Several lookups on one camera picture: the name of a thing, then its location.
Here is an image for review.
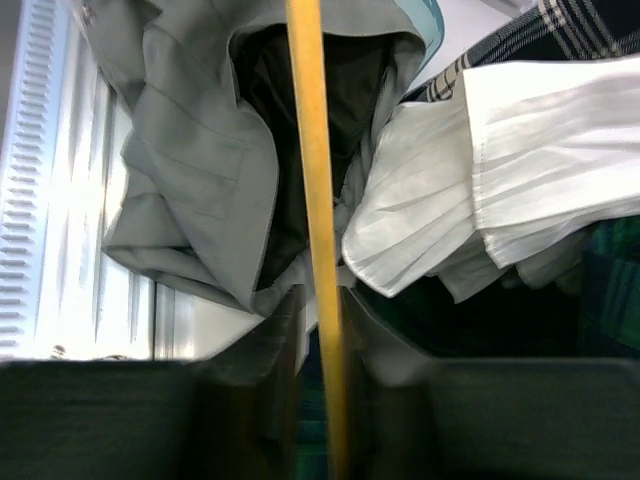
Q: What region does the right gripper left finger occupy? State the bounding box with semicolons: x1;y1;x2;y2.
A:
1;287;303;479

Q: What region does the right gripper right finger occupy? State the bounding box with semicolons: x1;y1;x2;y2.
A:
341;289;639;479

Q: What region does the grey skirt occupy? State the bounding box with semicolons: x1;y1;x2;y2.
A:
69;0;431;361

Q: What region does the yellow hanger of grey skirt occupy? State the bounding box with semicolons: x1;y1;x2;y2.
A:
286;0;349;479

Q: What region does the dark green plaid skirt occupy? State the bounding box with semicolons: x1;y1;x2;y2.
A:
299;214;640;480

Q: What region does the white pleated skirt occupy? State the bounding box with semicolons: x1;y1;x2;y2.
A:
342;56;639;302

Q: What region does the navy plaid skirt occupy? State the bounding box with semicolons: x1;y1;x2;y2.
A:
403;0;639;102

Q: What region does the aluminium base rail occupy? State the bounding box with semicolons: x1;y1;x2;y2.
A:
30;1;195;360

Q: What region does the slotted cable duct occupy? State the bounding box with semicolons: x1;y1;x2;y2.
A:
1;0;69;360

